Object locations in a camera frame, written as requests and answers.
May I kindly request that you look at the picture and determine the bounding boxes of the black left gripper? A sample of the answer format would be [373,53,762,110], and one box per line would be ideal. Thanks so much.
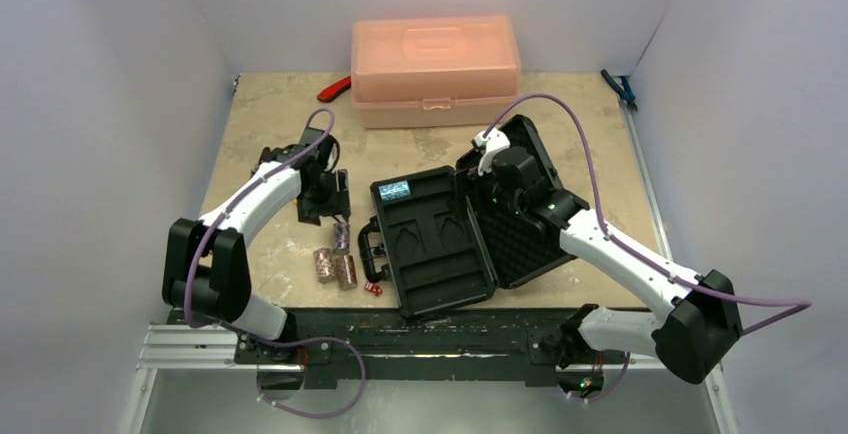
[299,168,348,226]

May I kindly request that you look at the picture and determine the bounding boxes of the blue poker chip stack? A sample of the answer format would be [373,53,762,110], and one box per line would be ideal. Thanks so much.
[377,181,411,201]

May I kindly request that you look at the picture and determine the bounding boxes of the black plastic poker case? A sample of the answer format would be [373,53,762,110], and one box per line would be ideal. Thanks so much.
[359,115,573,319]

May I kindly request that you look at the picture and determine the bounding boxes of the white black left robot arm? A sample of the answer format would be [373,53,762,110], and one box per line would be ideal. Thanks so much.
[162,127,351,363]

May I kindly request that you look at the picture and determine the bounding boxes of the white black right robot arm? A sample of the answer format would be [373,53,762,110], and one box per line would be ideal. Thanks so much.
[457,146,743,384]

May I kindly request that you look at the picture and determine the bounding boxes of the red dice pair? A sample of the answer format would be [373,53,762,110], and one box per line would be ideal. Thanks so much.
[363,282,383,297]

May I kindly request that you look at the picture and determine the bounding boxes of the translucent pink plastic toolbox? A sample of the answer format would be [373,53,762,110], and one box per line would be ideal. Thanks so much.
[350,16,522,129]

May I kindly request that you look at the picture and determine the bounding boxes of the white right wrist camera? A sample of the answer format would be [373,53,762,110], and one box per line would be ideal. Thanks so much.
[472,128,511,176]

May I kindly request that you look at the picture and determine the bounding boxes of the red handled utility knife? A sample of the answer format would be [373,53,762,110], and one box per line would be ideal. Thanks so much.
[316,76,352,103]

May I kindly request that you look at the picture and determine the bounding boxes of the blue handled pliers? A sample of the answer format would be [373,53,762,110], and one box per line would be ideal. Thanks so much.
[600,69,638,111]

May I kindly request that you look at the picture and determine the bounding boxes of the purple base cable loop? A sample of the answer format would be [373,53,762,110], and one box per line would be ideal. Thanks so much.
[256,337,368,420]

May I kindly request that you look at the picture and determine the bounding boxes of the black metal base frame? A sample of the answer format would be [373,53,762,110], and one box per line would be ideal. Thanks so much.
[222,308,627,398]

